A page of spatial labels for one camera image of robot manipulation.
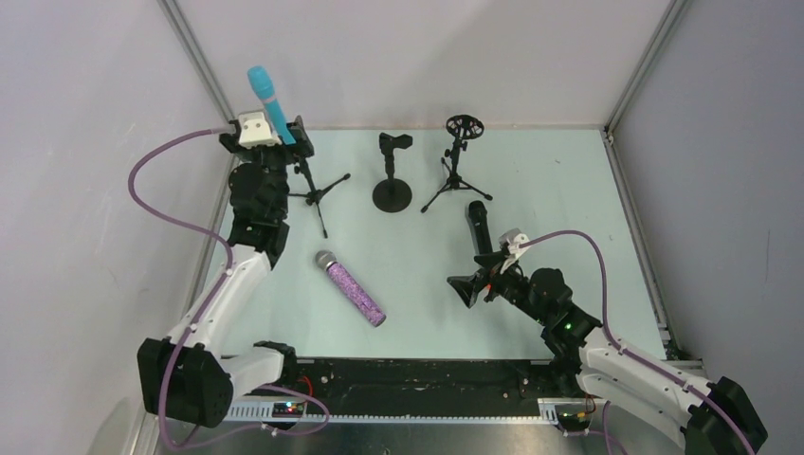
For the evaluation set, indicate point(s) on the blue microphone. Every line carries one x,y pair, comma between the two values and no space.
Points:
264,89

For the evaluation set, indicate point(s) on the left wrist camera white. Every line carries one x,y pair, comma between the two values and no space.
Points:
256,130

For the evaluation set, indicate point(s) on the black microphone orange end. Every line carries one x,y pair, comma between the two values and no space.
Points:
477,218

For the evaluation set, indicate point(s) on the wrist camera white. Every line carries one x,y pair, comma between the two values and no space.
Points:
514,244
256,130

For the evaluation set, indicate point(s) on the small black tripod stand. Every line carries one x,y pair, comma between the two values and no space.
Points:
314,195

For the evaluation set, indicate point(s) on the purple glitter microphone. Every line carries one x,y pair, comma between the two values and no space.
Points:
338,274

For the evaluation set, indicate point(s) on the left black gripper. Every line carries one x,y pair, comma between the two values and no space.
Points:
301,141

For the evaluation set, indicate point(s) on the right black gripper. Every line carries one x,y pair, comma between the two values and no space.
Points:
484,286

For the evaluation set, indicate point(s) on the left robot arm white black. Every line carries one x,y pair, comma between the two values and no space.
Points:
185,375

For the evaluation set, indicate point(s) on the black tripod shock mount stand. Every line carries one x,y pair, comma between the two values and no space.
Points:
463,128

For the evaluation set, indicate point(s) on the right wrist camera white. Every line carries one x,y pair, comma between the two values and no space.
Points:
514,244

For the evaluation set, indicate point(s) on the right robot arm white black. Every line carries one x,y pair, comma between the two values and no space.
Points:
698,415

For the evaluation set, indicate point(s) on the black round base mic stand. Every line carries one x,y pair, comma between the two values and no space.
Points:
392,195

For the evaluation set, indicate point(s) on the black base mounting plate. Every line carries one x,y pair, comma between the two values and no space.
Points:
375,388

